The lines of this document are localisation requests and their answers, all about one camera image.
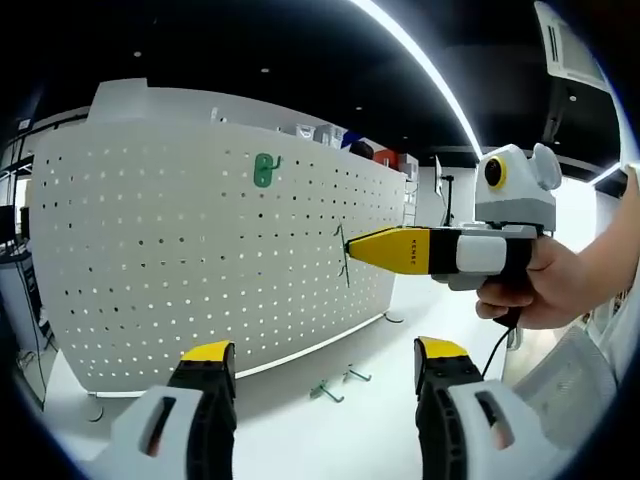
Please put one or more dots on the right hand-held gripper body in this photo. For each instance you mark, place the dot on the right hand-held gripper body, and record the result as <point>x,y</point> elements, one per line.
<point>515,200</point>

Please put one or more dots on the green hook assembly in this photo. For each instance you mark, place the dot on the green hook assembly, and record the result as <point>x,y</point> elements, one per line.
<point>262,172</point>
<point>322,389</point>
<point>356,374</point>
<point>343,250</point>

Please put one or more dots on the white mesh office chair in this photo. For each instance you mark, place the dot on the white mesh office chair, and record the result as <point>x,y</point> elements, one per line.
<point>565,385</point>

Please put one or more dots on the person's right hand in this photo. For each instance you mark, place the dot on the person's right hand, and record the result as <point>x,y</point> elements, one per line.
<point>555,290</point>

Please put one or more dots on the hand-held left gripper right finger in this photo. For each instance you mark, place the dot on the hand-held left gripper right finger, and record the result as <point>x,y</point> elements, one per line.
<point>440,400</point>

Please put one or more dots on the ceiling light strip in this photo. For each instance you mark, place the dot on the ceiling light strip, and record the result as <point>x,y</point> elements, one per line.
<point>430,65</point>

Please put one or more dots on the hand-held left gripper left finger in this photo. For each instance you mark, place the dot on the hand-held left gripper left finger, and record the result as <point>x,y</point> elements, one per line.
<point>135,425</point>

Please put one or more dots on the black tripod stand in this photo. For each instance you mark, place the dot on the black tripod stand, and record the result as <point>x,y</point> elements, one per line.
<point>448,200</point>

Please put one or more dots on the white perforated mounting plate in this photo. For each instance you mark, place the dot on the white perforated mounting plate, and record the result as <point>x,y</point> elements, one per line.
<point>175,250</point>

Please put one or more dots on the ceiling air conditioner panel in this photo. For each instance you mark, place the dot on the ceiling air conditioner panel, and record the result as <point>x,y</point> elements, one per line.
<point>570,45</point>

